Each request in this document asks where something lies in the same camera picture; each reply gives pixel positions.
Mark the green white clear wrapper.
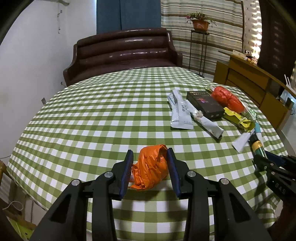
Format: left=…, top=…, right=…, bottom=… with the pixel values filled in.
left=241, top=106, right=257, bottom=123

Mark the blue curtain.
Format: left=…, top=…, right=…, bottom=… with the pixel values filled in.
left=96, top=0, right=161, bottom=34

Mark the patterned white sheer curtain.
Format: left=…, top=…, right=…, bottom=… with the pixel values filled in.
left=242, top=0, right=262, bottom=60

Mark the green checkered tablecloth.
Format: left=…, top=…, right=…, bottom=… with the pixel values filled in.
left=8, top=67, right=280, bottom=227

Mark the black metal plant stand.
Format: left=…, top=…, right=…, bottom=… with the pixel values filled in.
left=188, top=29, right=210, bottom=78

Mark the brown wooden sideboard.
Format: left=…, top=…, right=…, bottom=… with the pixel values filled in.
left=214, top=53, right=295, bottom=130

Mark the potted plant orange pot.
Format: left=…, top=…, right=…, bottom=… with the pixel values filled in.
left=186, top=12, right=216, bottom=33

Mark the dark brown leather sofa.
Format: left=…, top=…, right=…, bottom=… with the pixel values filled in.
left=63, top=28, right=183, bottom=86

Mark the red crumpled plastic bag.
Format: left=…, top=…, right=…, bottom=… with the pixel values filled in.
left=211, top=86, right=244, bottom=113

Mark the white long stick wrapper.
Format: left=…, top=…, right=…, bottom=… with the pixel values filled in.
left=185, top=99, right=224, bottom=139

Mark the black rectangular box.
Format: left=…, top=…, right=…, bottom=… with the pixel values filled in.
left=186, top=91, right=225, bottom=120

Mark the yellow snack wrapper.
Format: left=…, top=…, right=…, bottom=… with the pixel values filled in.
left=223, top=107, right=255, bottom=132

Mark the white pouch wrapper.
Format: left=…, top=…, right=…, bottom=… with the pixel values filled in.
left=167, top=89, right=194, bottom=130

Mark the orange plastic bag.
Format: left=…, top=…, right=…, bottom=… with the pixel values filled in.
left=130, top=145, right=169, bottom=191

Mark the white wifi router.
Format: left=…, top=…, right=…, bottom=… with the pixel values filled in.
left=284, top=75, right=296, bottom=94

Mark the mickey mouse plush toy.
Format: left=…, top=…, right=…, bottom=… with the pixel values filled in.
left=245, top=50, right=257, bottom=64

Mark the dark purple curtain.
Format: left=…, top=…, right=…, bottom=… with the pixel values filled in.
left=257, top=1, right=295, bottom=79

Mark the green yellow small bottle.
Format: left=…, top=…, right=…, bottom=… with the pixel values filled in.
left=249, top=133, right=267, bottom=159

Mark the striped beige curtain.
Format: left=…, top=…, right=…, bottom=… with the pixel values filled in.
left=161, top=1, right=243, bottom=78

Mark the white box on sideboard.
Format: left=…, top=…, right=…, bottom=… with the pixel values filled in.
left=232, top=50, right=245, bottom=58

